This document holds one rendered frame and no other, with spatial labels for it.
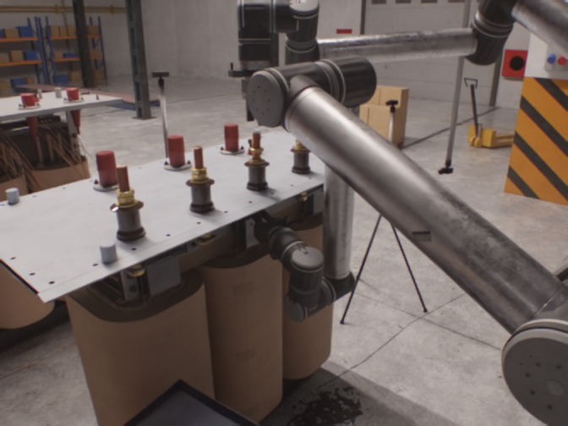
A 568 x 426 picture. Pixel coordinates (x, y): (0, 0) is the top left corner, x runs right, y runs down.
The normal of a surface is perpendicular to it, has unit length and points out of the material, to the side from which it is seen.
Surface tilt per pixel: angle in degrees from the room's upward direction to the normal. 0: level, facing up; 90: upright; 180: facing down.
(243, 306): 90
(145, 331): 90
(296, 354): 90
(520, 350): 92
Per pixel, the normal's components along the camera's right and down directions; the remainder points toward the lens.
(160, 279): 0.77, 0.24
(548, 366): -0.77, 0.32
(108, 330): -0.24, 0.37
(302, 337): 0.25, 0.36
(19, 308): 0.51, 0.32
